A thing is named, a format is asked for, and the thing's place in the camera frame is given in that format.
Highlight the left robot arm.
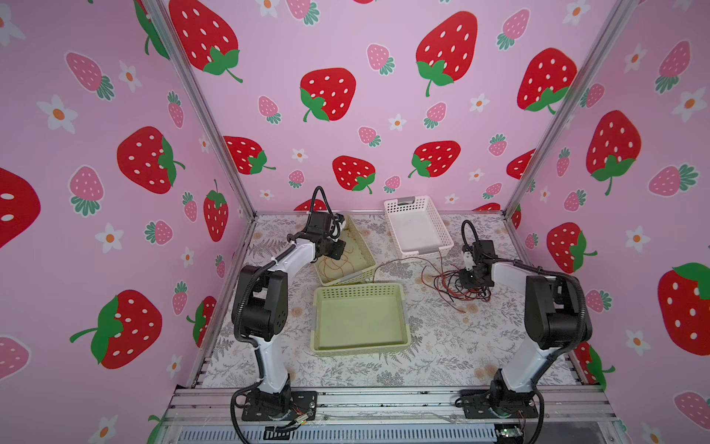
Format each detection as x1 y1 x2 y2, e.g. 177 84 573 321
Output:
231 186 346 403

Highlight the large green basket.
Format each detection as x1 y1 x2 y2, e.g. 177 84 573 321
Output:
311 283 412 356

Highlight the red black cable bundle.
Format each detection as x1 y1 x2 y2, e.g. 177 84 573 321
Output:
372 254 494 315

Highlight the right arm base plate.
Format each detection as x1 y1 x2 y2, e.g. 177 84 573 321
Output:
454 390 539 420

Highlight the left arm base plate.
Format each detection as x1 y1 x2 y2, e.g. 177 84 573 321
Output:
241 390 318 422

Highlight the small green basket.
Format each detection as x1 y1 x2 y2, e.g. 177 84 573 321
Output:
314 216 377 286

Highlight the white plastic basket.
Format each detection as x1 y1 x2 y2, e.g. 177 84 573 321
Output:
384 195 454 260

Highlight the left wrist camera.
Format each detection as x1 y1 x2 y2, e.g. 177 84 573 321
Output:
305 212 346 240

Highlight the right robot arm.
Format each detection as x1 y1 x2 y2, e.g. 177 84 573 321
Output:
455 220 593 419

